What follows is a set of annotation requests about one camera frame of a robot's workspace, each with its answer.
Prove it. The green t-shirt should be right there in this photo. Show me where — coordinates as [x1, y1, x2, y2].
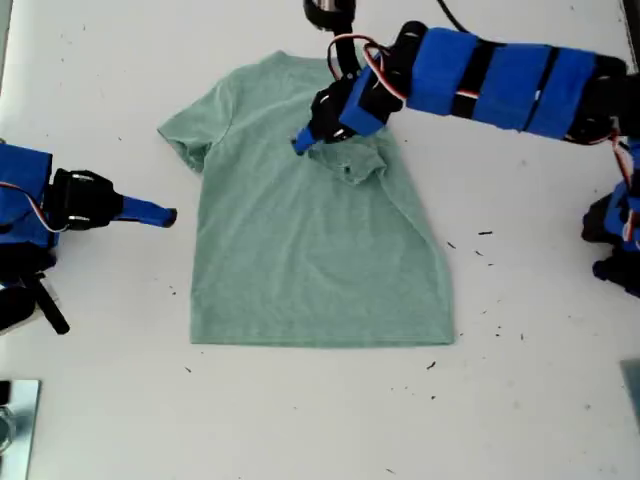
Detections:
[157, 51, 456, 348]

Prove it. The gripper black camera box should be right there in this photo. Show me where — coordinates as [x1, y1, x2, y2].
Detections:
[0, 287, 37, 335]

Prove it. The camera black cable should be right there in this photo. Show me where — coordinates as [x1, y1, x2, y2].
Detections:
[436, 0, 472, 35]

